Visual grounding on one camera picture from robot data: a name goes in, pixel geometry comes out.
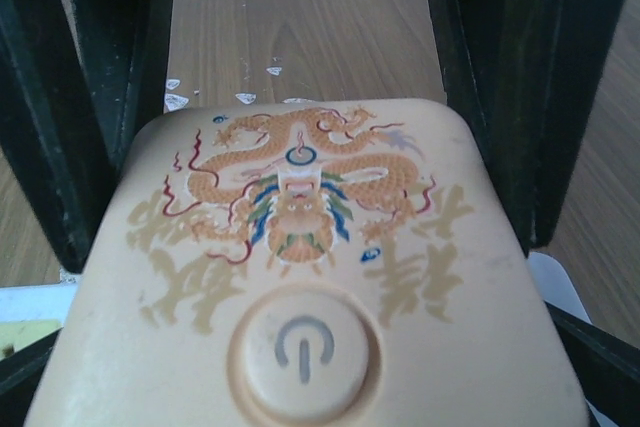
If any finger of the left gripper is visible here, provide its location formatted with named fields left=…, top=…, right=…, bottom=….
left=1, top=0, right=173, bottom=273
left=428, top=0, right=625, bottom=250

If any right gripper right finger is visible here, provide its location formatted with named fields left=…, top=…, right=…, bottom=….
left=547, top=304, right=639, bottom=426

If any white power strip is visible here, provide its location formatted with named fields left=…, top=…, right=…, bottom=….
left=0, top=251, right=609, bottom=427

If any tan wooden plug adapter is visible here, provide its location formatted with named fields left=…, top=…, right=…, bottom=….
left=25, top=99, right=590, bottom=426

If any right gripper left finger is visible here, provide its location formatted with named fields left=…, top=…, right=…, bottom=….
left=0, top=329, right=60, bottom=427

